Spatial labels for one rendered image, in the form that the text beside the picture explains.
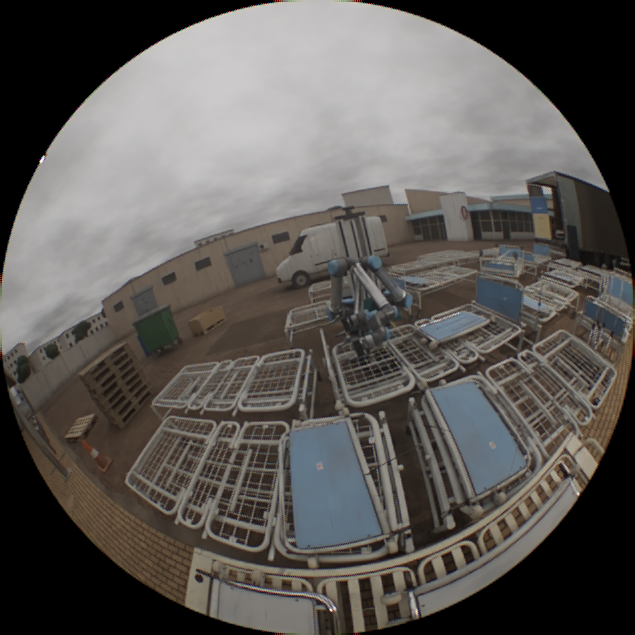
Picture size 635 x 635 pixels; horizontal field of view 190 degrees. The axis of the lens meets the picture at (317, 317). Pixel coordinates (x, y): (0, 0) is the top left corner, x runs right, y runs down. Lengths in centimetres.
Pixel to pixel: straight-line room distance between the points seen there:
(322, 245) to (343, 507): 833
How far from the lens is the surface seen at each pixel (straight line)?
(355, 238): 218
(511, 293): 236
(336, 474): 101
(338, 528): 94
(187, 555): 204
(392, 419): 184
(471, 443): 108
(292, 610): 92
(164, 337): 655
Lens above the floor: 148
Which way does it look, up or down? 20 degrees down
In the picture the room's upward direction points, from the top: 15 degrees counter-clockwise
